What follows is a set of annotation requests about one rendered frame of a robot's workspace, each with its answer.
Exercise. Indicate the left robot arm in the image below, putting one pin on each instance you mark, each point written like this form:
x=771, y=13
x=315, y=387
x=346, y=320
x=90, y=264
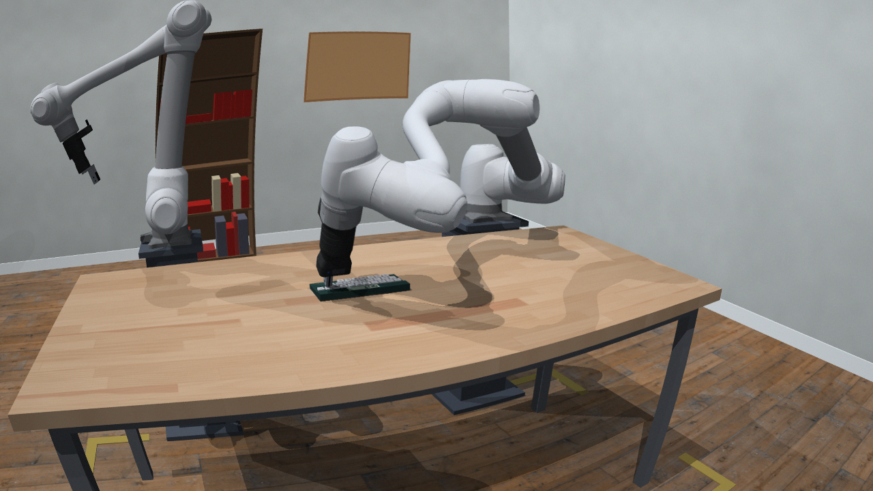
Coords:
x=420, y=193

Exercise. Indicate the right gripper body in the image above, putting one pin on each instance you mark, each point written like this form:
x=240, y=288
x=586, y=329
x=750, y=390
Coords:
x=72, y=142

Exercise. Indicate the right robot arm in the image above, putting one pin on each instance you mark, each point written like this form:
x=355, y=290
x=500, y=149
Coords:
x=167, y=184

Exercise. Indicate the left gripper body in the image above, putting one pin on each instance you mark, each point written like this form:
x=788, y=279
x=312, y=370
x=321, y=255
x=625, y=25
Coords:
x=336, y=242

